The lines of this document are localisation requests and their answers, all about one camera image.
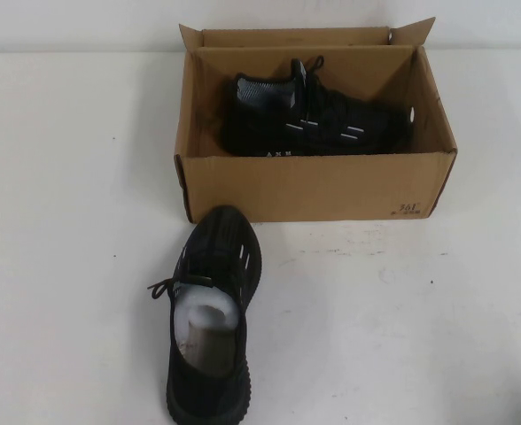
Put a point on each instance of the black sneaker with grey lining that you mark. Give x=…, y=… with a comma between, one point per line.
x=327, y=124

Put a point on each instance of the brown cardboard shoe box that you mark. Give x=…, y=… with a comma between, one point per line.
x=313, y=190

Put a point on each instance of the black sneaker with foam stuffing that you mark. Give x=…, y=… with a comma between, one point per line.
x=218, y=241

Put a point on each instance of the white foam shoe stuffing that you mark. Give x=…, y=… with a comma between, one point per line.
x=205, y=305

